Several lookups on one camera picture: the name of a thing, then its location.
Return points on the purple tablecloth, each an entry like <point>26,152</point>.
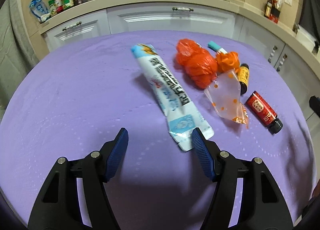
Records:
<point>87,95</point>

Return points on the yellow label dark bottle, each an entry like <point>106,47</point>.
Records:
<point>243,76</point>

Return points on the red boxes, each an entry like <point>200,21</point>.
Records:
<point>275,17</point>

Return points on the clear orange dotted bag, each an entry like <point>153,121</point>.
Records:
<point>226,95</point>

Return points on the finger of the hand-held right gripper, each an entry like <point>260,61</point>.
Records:
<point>315,106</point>

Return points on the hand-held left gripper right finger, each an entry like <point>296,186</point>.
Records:
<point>202,155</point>

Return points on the teal capped white tube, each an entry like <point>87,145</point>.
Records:
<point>215,46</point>

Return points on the small orange plastic bag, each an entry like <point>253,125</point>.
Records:
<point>226,61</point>

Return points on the large red-orange plastic bag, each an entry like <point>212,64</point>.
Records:
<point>196,66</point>

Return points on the blue and white wrapper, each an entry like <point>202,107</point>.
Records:
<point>170,95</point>

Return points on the black curtain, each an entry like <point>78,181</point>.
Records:
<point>311,0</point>

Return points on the blue and white bag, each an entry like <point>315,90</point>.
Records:
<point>38,8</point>

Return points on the dark sauce bottle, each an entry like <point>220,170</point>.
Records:
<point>268,8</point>

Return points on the white lidded container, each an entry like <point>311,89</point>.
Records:
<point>304,34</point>

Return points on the white single wall socket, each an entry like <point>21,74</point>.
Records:
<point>288,0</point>

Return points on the red label dark bottle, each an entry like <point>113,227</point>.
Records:
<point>263,111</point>

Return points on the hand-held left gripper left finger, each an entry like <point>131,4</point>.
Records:
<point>116,155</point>

